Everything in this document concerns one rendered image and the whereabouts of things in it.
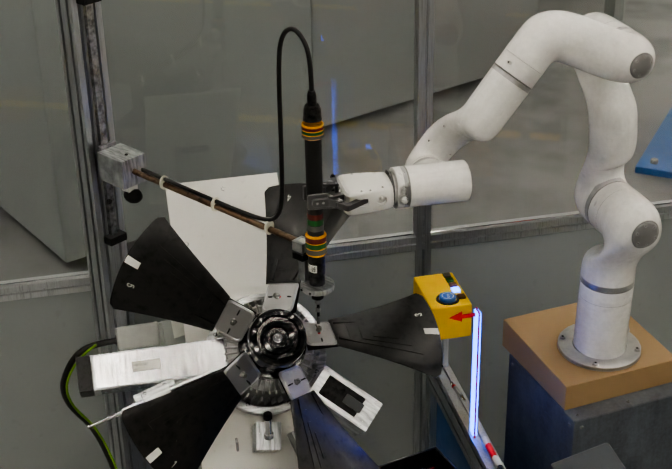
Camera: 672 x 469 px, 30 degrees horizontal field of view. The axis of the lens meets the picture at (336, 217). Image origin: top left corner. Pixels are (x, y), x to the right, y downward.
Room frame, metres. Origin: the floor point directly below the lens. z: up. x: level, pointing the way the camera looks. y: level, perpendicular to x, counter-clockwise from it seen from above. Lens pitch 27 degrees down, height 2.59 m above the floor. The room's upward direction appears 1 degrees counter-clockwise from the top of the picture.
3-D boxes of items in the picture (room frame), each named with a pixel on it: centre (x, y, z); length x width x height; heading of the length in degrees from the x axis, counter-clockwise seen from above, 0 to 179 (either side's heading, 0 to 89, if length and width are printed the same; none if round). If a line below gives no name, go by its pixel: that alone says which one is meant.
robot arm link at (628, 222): (2.40, -0.62, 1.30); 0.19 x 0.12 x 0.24; 19
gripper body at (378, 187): (2.26, -0.06, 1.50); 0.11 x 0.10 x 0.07; 102
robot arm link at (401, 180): (2.27, -0.13, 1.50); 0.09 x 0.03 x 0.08; 12
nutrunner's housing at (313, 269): (2.23, 0.04, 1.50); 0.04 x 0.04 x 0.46
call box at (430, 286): (2.59, -0.25, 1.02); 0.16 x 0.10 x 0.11; 12
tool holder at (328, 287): (2.24, 0.05, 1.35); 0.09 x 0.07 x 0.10; 47
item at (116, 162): (2.66, 0.50, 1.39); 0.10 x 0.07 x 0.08; 47
